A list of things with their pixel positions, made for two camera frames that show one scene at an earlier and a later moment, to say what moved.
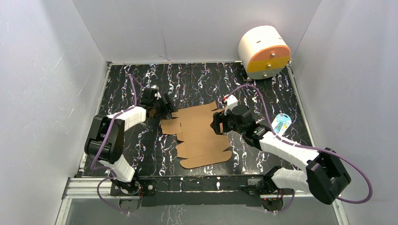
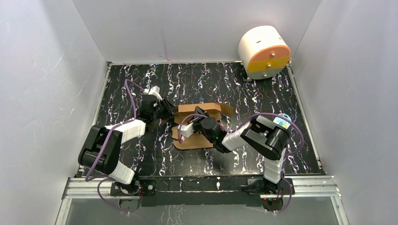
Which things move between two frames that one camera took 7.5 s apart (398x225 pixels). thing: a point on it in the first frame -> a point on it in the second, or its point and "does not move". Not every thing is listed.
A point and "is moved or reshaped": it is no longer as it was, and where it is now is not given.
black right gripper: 218,118 -> 195,120
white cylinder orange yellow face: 264,52 does not move
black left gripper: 164,103 does not move
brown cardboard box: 201,144 is moved or reshaped
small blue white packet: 280,123 does not move
